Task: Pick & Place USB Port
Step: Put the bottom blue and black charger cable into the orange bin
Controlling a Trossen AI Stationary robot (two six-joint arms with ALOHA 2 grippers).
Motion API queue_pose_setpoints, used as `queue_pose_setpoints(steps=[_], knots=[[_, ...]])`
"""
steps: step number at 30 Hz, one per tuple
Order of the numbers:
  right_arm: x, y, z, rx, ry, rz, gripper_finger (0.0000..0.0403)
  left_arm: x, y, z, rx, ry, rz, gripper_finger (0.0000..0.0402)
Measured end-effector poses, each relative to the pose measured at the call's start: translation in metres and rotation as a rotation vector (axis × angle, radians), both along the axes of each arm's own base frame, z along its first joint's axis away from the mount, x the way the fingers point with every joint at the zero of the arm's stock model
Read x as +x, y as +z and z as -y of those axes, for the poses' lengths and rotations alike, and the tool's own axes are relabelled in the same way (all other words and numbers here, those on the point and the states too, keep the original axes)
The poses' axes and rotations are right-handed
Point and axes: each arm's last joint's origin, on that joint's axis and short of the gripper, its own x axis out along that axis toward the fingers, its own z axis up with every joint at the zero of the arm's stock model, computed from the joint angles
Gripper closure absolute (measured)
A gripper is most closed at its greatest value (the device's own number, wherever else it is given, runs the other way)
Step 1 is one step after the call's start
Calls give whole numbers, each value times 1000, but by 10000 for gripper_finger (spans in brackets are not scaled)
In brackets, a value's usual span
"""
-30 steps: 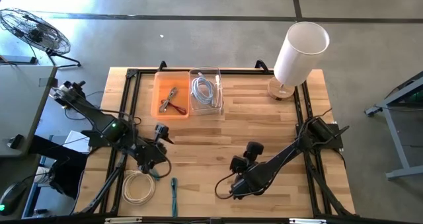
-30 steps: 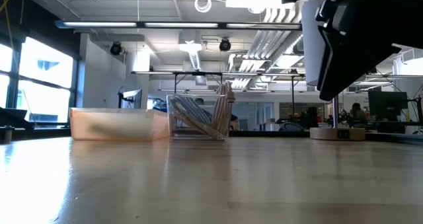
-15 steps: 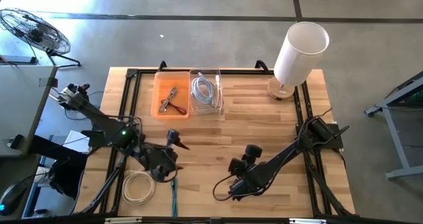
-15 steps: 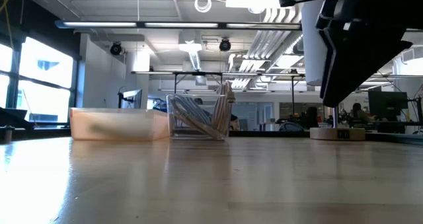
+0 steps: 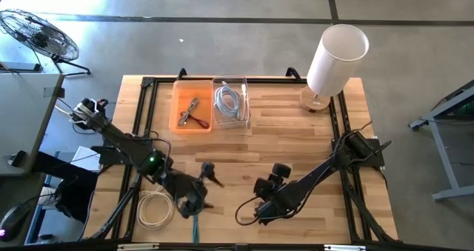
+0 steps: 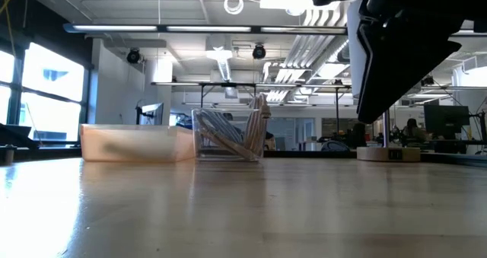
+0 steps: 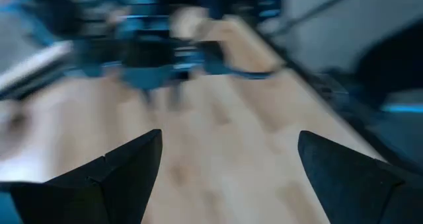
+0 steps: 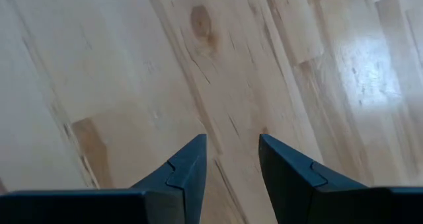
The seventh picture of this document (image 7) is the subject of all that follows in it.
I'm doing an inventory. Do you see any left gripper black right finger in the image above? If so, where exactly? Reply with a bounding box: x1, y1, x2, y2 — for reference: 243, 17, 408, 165
297, 130, 423, 224

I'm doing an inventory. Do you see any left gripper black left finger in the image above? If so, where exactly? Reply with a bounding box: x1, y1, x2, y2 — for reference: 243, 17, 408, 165
0, 128, 164, 224

